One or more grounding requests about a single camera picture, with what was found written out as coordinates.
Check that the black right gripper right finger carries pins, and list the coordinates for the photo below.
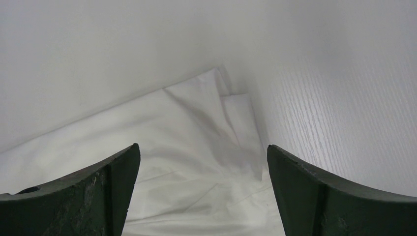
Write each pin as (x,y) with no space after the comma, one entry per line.
(315,202)

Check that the white t shirt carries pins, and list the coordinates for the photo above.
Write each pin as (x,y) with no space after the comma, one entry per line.
(203,168)

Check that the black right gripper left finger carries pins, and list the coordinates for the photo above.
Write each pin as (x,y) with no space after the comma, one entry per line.
(92,201)

